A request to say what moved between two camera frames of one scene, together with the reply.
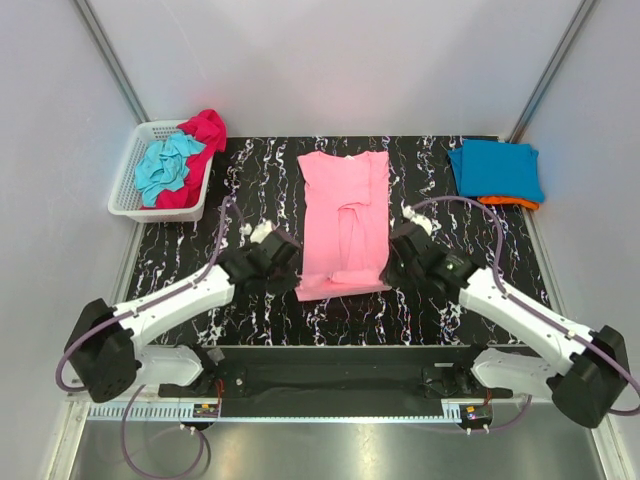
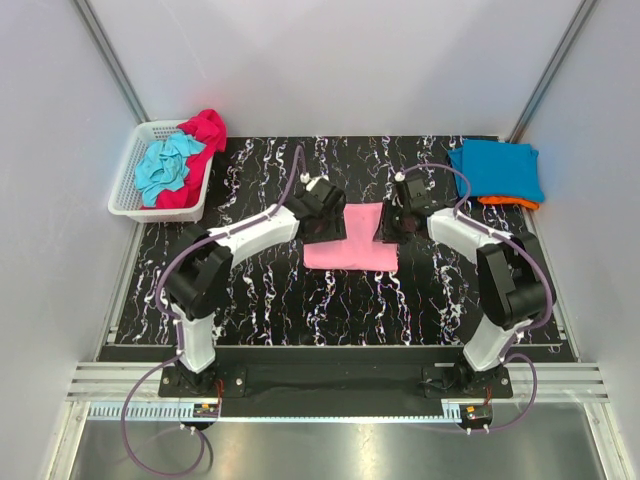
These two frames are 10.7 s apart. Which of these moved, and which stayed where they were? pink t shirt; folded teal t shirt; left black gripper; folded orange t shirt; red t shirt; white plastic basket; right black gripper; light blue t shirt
Moved: left black gripper; pink t shirt; right black gripper
Stayed: white plastic basket; folded teal t shirt; red t shirt; light blue t shirt; folded orange t shirt
